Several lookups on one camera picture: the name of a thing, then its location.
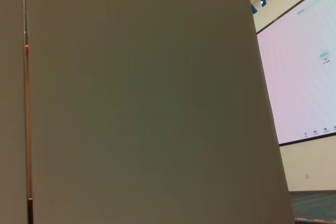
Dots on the large wall display screen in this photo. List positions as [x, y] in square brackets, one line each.
[299, 82]

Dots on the beige flat panel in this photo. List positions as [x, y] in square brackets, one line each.
[11, 98]
[136, 98]

